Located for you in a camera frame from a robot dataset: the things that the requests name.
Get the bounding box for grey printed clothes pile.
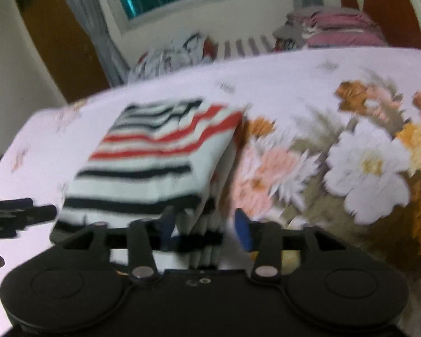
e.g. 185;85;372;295
128;31;220;83

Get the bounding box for pink folded blankets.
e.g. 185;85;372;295
274;9;388;48

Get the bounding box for brown wooden door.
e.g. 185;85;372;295
14;0;111;104

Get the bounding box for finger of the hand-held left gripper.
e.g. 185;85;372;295
10;204;58;227
0;197;34;215

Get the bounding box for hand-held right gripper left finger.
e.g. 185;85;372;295
61;205;178;281

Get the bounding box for grey white striped bed sheet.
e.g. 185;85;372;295
210;33;278;60

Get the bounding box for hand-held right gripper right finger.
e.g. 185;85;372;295
234;208;341;283

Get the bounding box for white and brown headboard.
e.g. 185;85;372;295
316;0;421;53

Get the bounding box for colourful printed cloth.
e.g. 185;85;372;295
275;37;304;51

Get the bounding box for red black white striped sweater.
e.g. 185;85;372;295
49;98;246;271

